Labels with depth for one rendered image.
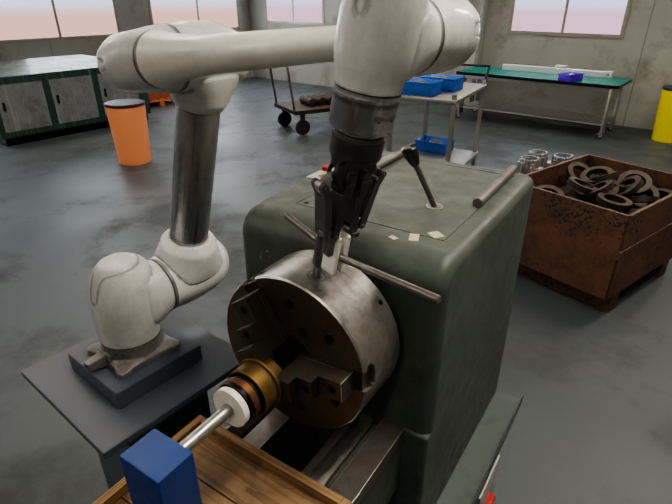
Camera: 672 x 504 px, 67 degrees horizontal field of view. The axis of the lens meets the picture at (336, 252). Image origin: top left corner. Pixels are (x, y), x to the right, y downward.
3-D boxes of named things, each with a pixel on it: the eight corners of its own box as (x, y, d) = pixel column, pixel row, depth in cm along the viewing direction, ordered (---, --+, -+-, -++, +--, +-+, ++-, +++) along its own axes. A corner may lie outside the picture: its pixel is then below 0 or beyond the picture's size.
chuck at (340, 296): (251, 350, 112) (263, 229, 95) (371, 428, 100) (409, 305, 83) (223, 372, 105) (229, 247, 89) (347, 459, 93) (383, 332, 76)
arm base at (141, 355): (71, 359, 134) (66, 342, 131) (145, 321, 149) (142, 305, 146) (106, 389, 123) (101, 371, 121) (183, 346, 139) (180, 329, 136)
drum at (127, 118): (162, 160, 568) (153, 101, 538) (129, 169, 539) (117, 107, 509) (141, 154, 591) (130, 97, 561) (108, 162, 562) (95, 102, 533)
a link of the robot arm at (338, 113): (416, 96, 66) (405, 139, 69) (368, 75, 71) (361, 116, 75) (366, 101, 60) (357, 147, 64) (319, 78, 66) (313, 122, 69)
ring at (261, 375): (249, 341, 87) (210, 370, 80) (291, 360, 83) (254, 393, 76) (253, 382, 91) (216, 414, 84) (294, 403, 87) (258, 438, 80)
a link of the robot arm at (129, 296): (86, 334, 134) (66, 261, 124) (146, 305, 146) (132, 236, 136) (120, 359, 125) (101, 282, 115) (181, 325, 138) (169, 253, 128)
